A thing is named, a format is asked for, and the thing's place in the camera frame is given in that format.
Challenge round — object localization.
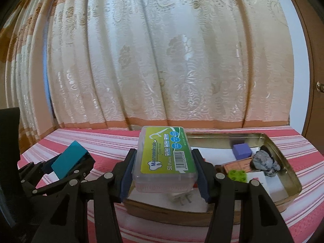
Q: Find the gold metal tin box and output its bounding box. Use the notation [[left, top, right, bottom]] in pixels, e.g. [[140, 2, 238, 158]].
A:
[[121, 132, 303, 227]]

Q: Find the green football toy brick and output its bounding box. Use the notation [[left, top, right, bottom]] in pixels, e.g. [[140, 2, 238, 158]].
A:
[[226, 169, 248, 183]]

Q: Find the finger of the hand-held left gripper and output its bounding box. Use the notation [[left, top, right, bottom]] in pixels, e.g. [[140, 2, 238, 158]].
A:
[[23, 152, 97, 196], [17, 154, 64, 183]]

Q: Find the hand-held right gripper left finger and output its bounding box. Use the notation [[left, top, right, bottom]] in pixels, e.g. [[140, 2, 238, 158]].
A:
[[30, 148, 137, 243]]

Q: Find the pink striped cloth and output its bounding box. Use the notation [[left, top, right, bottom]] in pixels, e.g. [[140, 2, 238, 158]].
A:
[[18, 125, 324, 243]]

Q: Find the blue toy brick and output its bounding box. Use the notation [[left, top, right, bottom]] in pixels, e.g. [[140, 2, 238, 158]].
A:
[[51, 140, 88, 179]]

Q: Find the cream orange-striped curtain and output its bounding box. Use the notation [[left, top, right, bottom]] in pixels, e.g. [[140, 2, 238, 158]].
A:
[[0, 0, 66, 155]]

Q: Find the white card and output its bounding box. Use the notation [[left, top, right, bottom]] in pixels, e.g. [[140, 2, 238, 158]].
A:
[[247, 171, 268, 185]]

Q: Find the rose gold makeup palette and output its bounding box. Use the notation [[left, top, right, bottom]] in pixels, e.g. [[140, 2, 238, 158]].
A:
[[215, 160, 254, 177]]

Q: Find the brown wooden door frame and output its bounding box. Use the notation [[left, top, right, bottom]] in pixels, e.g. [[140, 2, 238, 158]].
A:
[[278, 0, 324, 142]]

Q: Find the grey rock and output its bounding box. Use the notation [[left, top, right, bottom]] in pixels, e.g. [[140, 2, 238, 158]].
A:
[[249, 150, 281, 178]]

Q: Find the green floss pick box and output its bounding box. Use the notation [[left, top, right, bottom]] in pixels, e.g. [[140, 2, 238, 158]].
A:
[[132, 126, 199, 193]]

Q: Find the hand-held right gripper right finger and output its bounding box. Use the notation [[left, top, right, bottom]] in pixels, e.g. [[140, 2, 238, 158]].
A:
[[191, 148, 291, 243]]

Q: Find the purple cube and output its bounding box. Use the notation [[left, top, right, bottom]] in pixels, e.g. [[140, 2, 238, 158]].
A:
[[231, 143, 253, 161]]

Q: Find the white charger plug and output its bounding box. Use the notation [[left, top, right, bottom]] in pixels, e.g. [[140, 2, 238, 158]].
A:
[[167, 192, 193, 206]]

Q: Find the cream floral lace curtain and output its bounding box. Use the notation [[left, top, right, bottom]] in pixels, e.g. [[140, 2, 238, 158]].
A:
[[46, 0, 294, 132]]

